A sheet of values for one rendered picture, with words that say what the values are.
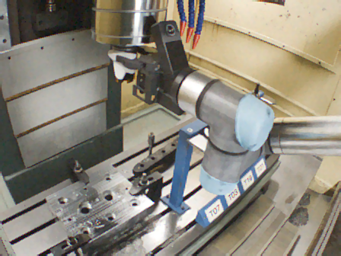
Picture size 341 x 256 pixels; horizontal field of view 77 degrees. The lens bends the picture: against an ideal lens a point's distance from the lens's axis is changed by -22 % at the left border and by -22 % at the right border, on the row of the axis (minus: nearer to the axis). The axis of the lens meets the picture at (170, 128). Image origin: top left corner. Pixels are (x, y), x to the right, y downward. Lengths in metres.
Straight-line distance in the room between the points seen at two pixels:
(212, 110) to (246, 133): 0.06
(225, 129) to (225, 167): 0.07
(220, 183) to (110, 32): 0.33
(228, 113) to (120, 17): 0.25
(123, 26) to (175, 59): 0.11
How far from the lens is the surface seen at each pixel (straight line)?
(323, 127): 0.48
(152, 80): 0.49
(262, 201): 1.33
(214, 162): 0.44
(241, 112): 0.38
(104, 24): 0.51
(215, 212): 0.94
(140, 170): 0.99
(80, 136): 1.21
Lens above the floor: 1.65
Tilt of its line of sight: 35 degrees down
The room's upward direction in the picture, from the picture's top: 7 degrees clockwise
